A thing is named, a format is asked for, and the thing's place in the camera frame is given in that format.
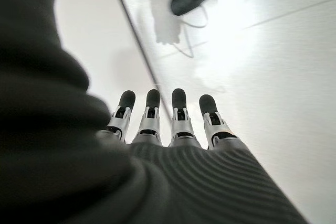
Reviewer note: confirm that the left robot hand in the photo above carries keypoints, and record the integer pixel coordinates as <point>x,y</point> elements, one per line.
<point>78,169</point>

